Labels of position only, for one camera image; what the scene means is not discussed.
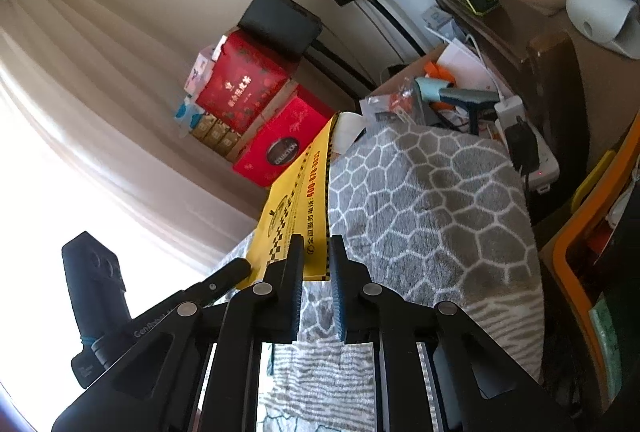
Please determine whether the white dome nail lamp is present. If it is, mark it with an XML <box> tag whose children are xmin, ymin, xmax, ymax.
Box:
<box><xmin>565</xmin><ymin>0</ymin><xmax>639</xmax><ymax>60</ymax></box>

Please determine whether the white curtain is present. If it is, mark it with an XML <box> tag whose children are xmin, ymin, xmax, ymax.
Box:
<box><xmin>1</xmin><ymin>0</ymin><xmax>265</xmax><ymax>266</ymax></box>

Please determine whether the orange plastic bin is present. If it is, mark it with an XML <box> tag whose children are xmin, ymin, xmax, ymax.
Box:
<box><xmin>540</xmin><ymin>118</ymin><xmax>639</xmax><ymax>412</ymax></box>

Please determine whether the yellow booklet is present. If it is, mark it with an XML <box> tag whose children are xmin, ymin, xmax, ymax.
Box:
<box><xmin>238</xmin><ymin>116</ymin><xmax>338</xmax><ymax>289</ymax></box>

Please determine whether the red gift box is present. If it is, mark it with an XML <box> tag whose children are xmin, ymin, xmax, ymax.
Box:
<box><xmin>196</xmin><ymin>29</ymin><xmax>298</xmax><ymax>134</ymax></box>

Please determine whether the red collection chocolate box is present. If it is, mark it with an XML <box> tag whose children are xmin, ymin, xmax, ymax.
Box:
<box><xmin>232</xmin><ymin>88</ymin><xmax>334</xmax><ymax>188</ymax></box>

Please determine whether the grey white patterned towel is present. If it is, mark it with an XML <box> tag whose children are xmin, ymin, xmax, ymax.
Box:
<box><xmin>257</xmin><ymin>121</ymin><xmax>544</xmax><ymax>431</ymax></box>

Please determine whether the brown fabric sofa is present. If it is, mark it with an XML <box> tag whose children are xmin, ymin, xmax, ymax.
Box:
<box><xmin>435</xmin><ymin>0</ymin><xmax>639</xmax><ymax>176</ymax></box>

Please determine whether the white power strip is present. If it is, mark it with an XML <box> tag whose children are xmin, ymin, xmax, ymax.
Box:
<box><xmin>495</xmin><ymin>96</ymin><xmax>560</xmax><ymax>194</ymax></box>

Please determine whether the teal hair dryer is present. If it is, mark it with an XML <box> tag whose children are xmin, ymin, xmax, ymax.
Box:
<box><xmin>414</xmin><ymin>77</ymin><xmax>500</xmax><ymax>135</ymax></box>

